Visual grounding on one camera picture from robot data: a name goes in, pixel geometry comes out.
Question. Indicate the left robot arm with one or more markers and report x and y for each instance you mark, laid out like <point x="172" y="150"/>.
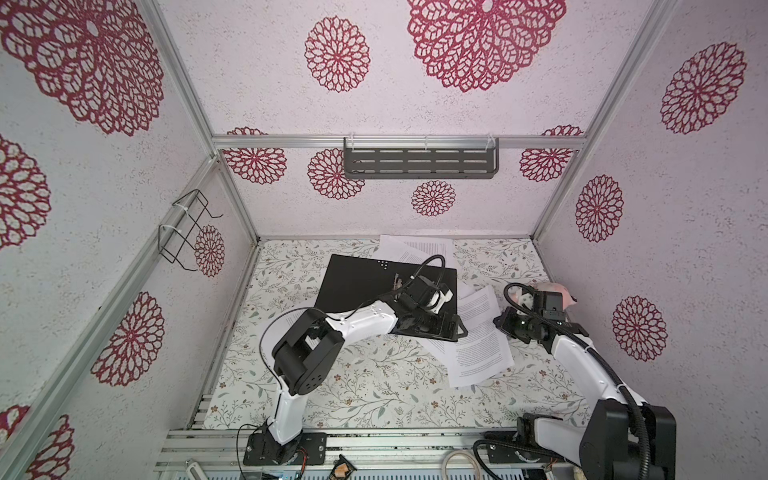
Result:
<point x="301" y="358"/>

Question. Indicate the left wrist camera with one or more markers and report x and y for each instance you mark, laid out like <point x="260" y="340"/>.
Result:
<point x="439" y="299"/>

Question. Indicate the pink plush toy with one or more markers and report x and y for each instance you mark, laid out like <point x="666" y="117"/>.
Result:
<point x="568" y="299"/>

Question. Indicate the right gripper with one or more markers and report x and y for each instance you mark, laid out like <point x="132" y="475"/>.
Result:
<point x="504" y="323"/>

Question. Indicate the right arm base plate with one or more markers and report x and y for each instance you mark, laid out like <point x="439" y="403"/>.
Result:
<point x="518" y="445"/>

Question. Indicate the grey wall shelf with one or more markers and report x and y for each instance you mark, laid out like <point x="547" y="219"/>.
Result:
<point x="421" y="160"/>

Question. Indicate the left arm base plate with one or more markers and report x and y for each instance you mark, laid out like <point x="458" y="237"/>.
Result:
<point x="308" y="449"/>

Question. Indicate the printed paper sheet back top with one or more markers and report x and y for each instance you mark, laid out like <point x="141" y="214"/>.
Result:
<point x="463" y="289"/>

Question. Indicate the black wire wall rack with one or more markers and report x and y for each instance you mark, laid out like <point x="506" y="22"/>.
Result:
<point x="172" y="239"/>

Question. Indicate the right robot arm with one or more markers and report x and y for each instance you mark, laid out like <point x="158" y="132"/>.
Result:
<point x="625" y="437"/>

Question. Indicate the printed paper sheet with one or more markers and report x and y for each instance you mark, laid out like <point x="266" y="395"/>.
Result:
<point x="463" y="289"/>
<point x="484" y="352"/>
<point x="414" y="249"/>

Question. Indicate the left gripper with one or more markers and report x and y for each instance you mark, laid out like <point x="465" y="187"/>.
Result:
<point x="440" y="330"/>

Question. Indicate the blue black folder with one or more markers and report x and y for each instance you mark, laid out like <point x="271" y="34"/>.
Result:
<point x="352" y="283"/>

